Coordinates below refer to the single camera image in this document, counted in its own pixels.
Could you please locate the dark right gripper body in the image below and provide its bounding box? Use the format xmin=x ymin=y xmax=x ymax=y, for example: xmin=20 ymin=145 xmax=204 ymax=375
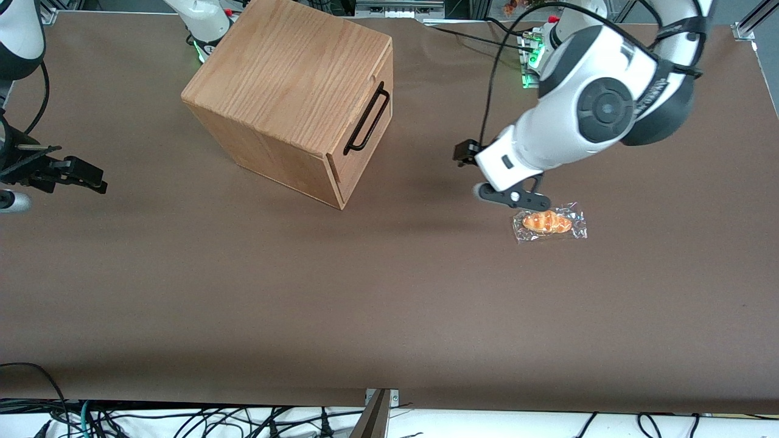
xmin=0 ymin=114 xmax=28 ymax=183

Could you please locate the wooden drawer with black handle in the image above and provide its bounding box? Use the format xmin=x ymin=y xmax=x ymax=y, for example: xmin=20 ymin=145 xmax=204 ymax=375
xmin=326 ymin=38 xmax=394 ymax=183

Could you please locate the wooden drawer cabinet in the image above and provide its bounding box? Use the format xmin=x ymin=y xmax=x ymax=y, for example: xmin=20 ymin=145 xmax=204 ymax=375
xmin=181 ymin=0 xmax=394 ymax=210

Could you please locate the bread roll in clear wrapper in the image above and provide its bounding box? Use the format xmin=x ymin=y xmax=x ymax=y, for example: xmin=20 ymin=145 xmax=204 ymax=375
xmin=511 ymin=203 xmax=589 ymax=245

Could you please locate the grey background device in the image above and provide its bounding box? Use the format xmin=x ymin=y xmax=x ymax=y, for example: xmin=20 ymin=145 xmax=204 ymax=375
xmin=354 ymin=0 xmax=446 ymax=19

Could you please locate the brown table mat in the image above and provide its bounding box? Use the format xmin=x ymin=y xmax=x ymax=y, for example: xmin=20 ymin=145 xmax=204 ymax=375
xmin=0 ymin=11 xmax=779 ymax=415

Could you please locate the grey metal bar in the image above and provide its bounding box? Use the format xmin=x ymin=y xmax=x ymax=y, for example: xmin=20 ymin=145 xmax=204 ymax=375
xmin=349 ymin=389 xmax=391 ymax=438

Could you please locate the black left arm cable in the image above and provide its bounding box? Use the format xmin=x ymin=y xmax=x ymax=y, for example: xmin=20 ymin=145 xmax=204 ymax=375
xmin=480 ymin=2 xmax=707 ymax=150

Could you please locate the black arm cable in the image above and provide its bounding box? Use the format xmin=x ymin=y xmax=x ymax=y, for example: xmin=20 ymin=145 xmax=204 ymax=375
xmin=23 ymin=60 xmax=51 ymax=137
xmin=480 ymin=2 xmax=707 ymax=150

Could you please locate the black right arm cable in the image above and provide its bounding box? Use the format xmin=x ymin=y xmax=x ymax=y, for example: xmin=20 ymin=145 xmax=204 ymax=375
xmin=23 ymin=60 xmax=51 ymax=137

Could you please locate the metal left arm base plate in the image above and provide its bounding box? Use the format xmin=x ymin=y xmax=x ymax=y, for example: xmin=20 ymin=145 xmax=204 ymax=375
xmin=517 ymin=30 xmax=551 ymax=91

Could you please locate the long black table cable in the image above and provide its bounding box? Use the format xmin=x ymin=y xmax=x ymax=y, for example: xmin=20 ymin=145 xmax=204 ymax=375
xmin=426 ymin=23 xmax=527 ymax=50

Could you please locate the short black table cable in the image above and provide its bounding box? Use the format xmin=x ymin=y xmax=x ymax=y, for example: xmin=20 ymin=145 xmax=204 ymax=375
xmin=484 ymin=17 xmax=539 ymax=37

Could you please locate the black looped cable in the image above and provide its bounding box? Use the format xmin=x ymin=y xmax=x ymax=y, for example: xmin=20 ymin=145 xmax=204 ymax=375
xmin=0 ymin=363 xmax=69 ymax=438

